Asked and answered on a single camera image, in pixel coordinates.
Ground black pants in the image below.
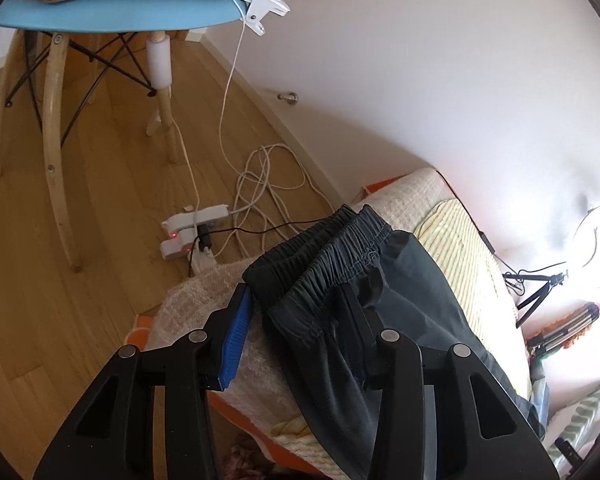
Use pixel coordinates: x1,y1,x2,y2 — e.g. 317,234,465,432
242,206,544,479

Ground pink checked bedsheet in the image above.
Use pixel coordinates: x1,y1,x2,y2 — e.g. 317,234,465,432
146,168,466,426

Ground folded blue jeans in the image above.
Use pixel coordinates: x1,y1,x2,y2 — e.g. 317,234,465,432
530,359,550,427

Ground folded silver tripod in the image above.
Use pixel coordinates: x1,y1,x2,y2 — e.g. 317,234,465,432
526,303,600,359

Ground yellow striped towel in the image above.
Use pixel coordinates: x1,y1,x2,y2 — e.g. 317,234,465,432
270,198,534,480

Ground white power strip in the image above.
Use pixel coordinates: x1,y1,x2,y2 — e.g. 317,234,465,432
160,204,230,260

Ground black mini tripod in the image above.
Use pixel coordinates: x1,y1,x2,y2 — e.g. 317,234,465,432
503,272,568,328

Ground metal door stopper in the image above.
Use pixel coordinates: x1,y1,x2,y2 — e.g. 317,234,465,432
277,92,299,105

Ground blue chair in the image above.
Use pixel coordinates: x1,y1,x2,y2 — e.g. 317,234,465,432
0,0,246,273

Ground black ring light cable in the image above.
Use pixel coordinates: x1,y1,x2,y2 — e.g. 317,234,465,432
462,206,600,296

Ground white cable bundle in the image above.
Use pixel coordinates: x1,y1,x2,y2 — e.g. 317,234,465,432
172,24,334,276

